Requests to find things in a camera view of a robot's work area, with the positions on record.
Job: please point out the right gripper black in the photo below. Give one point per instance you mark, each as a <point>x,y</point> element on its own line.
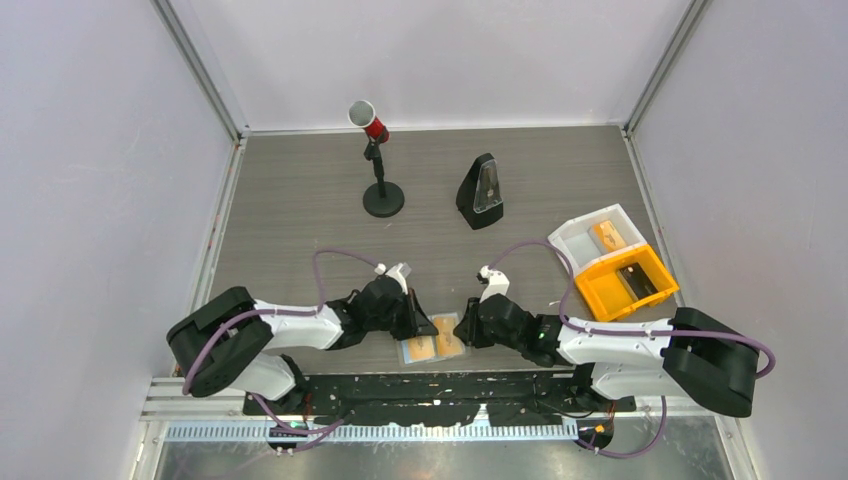
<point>467,329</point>

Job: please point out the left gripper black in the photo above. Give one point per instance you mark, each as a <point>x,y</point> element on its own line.
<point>416,323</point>

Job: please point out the orange credit card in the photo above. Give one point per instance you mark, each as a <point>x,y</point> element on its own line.
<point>447,344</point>

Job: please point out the grey card holder wallet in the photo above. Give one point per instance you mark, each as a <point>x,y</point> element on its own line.
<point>438,359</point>

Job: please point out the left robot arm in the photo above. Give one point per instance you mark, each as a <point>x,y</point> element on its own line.
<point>236,341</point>

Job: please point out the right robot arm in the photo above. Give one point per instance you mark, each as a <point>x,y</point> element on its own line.
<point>689,355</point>

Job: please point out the gold credit card left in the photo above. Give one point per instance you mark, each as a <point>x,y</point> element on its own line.
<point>418,350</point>

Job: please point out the orange card in white bin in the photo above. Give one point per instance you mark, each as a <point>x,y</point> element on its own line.
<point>607,237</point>

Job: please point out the black card in yellow bin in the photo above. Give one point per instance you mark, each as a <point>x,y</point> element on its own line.
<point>636,281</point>

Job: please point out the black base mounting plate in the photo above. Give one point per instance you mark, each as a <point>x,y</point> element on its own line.
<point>541,400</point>

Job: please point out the red microphone on stand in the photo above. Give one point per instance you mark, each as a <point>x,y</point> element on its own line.
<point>382,199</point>

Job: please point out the black metronome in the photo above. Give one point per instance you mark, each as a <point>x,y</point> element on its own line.
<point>478,198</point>

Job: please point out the white plastic bin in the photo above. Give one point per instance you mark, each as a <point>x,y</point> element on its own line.
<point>583,247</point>

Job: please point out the yellow plastic bin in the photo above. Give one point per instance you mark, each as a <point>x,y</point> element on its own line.
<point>605,294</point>

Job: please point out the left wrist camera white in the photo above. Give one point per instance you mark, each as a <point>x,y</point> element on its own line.
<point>399,272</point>

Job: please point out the aluminium rail frame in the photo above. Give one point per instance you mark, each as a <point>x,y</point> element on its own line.
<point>221,417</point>

